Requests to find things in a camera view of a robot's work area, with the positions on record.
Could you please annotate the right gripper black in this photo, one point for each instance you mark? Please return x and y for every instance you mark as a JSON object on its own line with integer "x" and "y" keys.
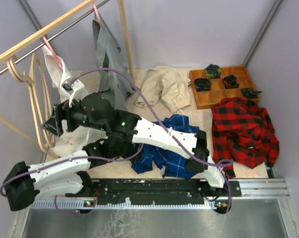
{"x": 63, "y": 112}

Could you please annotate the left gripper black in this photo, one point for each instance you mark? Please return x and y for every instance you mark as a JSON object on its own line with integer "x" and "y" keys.
{"x": 138, "y": 147}

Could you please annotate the beige hanger front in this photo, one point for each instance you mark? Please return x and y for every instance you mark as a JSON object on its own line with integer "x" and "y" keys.
{"x": 21, "y": 77}

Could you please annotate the beige hanger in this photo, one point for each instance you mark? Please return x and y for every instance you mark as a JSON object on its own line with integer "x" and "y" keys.
{"x": 21, "y": 77}
{"x": 45, "y": 139}

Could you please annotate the blue plaid shirt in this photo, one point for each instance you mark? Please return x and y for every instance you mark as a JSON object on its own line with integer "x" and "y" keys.
{"x": 173, "y": 163}

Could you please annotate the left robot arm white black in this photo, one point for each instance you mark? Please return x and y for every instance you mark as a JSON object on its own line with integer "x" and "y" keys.
{"x": 64, "y": 176}

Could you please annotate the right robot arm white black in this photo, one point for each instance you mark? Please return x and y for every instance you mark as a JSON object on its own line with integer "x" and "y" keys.
{"x": 95, "y": 112}

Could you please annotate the white shirt on hanger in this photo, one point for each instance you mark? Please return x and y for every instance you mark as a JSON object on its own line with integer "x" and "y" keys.
{"x": 69, "y": 142}

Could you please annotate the pink hanger under white shirt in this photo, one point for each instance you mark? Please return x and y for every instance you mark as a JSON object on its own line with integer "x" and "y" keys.
{"x": 56, "y": 58}

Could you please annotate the grey shirt on hanger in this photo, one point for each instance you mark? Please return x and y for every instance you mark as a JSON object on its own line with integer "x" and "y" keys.
{"x": 113, "y": 86}

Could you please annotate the beige hanger back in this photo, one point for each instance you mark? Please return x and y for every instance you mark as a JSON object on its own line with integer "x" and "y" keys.
{"x": 45, "y": 139}

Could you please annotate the beige shirt on table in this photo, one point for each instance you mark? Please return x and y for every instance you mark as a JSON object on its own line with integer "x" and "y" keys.
{"x": 169, "y": 84}

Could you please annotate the red black plaid shirt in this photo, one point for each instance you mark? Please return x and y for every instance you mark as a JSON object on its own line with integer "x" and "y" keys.
{"x": 243, "y": 132}

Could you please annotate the pink hanger under grey shirt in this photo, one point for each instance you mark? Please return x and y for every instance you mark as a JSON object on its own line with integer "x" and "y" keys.
{"x": 97, "y": 14}

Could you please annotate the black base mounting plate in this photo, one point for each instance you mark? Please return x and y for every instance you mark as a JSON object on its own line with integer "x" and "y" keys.
{"x": 150, "y": 191}

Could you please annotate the metal hanging rod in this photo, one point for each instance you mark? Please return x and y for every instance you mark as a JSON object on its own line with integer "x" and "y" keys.
{"x": 52, "y": 37}

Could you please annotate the black rolled cloth left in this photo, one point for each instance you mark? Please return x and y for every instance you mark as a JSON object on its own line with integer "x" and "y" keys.
{"x": 202, "y": 84}

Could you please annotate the black rolled cloth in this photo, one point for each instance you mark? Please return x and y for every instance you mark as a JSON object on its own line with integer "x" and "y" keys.
{"x": 202, "y": 84}
{"x": 230, "y": 82}

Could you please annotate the green blue rolled cloth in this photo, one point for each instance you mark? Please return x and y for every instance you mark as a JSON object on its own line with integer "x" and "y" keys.
{"x": 213, "y": 71}

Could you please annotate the black rolled cloth middle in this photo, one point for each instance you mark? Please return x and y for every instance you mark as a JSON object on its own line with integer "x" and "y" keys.
{"x": 230, "y": 82}

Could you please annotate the wooden compartment tray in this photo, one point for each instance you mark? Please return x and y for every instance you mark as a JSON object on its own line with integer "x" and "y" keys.
{"x": 218, "y": 91}

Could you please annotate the dark rolled cloth right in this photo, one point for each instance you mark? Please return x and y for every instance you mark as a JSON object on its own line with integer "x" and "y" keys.
{"x": 250, "y": 93}

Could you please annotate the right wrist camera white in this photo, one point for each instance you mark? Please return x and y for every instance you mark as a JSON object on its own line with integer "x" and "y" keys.
{"x": 74, "y": 88}

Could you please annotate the wooden clothes rack frame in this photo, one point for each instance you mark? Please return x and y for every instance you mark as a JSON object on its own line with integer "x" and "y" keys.
{"x": 10, "y": 125}

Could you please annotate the aluminium rail with cable duct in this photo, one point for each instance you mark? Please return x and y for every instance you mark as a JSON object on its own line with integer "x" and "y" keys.
{"x": 271, "y": 188}

